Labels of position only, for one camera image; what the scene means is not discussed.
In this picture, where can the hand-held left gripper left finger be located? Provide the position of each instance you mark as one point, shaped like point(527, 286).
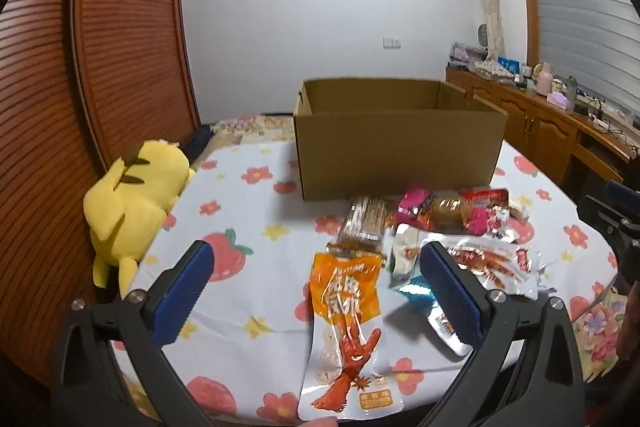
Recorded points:
point(182, 297)

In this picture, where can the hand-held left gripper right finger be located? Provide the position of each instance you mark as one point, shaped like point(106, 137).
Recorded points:
point(452, 299)

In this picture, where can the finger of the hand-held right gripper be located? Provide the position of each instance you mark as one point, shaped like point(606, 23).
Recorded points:
point(620, 193)
point(597, 213)

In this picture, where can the teal white snack packet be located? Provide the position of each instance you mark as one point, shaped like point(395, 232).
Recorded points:
point(420, 297)

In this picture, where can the clear red sausage packet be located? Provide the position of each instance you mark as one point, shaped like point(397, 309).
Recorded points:
point(495, 264)

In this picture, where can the silver snack packet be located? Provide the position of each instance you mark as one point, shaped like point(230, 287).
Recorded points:
point(405, 257)

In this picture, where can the pink chicken snack packet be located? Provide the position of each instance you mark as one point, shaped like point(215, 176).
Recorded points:
point(415, 207)

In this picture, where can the red white snack packet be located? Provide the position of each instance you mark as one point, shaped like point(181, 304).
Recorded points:
point(492, 202)

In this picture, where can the orange chicken feet packet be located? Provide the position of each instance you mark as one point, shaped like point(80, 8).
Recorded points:
point(345, 307)

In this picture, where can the clear cracker packet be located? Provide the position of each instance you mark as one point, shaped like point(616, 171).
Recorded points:
point(365, 222)

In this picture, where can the brown cardboard box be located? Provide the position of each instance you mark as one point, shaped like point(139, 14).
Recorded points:
point(400, 157)

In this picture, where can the white power strip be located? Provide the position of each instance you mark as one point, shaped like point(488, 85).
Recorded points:
point(605, 122)

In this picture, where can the yellow plush toy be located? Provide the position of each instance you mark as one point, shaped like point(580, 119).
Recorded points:
point(130, 207)

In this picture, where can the green capped bottle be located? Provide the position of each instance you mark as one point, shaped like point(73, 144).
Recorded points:
point(571, 91)

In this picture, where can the wooden sideboard cabinet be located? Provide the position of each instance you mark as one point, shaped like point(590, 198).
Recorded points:
point(530, 122)

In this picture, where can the pink bottle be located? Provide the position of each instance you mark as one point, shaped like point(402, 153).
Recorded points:
point(544, 79)

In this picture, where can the dark blue cloth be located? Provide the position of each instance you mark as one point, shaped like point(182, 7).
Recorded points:
point(200, 139)

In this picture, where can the blue box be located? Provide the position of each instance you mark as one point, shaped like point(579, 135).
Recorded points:
point(509, 65)

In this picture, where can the egg carton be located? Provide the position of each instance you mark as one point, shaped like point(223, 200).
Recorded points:
point(487, 69)

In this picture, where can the floral quilt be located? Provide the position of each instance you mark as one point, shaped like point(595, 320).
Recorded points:
point(250, 127)

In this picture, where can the white window blind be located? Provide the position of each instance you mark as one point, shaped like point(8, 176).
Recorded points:
point(575, 7)

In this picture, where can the purple patterned packs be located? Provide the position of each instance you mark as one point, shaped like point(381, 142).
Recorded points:
point(467, 54)

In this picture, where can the small grey desk fan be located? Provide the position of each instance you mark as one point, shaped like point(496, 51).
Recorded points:
point(484, 36)

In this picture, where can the wooden louvered wardrobe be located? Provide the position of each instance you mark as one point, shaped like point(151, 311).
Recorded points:
point(125, 32)

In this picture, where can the white wall switch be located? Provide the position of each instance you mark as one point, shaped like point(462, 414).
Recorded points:
point(392, 43)

